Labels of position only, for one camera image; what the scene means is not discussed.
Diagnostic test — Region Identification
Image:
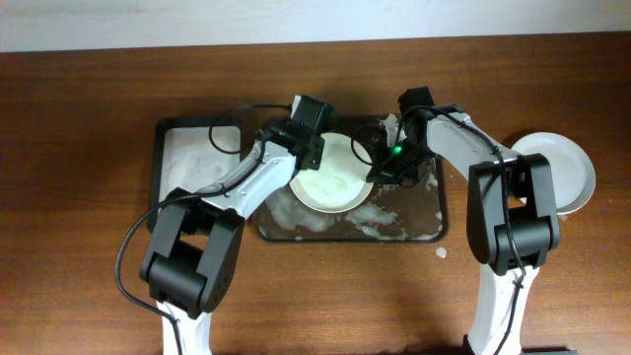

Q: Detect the cream plastic plate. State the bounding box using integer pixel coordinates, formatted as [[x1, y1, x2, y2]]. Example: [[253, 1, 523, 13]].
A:
[[290, 132, 374, 213]]

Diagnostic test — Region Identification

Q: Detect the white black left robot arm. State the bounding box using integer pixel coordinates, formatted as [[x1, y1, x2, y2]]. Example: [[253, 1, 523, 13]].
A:
[[140, 128, 324, 354]]

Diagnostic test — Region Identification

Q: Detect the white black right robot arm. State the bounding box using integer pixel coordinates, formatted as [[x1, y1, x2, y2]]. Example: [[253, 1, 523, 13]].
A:
[[367, 104, 560, 354]]

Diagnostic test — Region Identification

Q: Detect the dark brown tray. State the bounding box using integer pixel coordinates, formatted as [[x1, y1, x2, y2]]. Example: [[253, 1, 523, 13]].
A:
[[252, 114, 449, 244]]

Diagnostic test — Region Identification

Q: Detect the black soapy water tray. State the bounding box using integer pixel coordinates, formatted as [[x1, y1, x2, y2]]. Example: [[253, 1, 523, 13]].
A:
[[149, 115, 242, 206]]

